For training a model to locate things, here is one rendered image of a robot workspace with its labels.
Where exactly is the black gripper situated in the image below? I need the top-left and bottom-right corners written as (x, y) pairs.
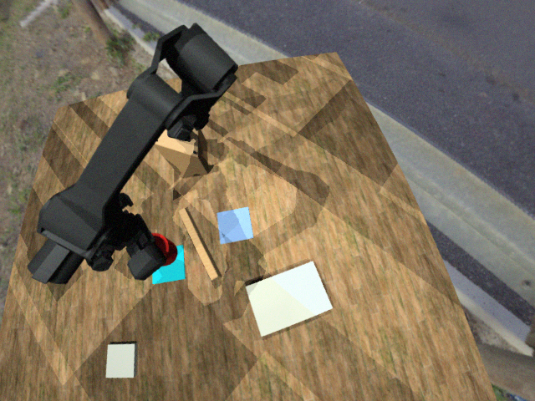
top-left (108, 193), bottom-right (167, 281)

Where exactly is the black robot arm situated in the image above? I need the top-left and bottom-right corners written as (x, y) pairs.
top-left (28, 23), bottom-right (238, 285)

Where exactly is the light wooden plank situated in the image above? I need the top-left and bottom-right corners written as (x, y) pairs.
top-left (179, 208), bottom-right (222, 280)

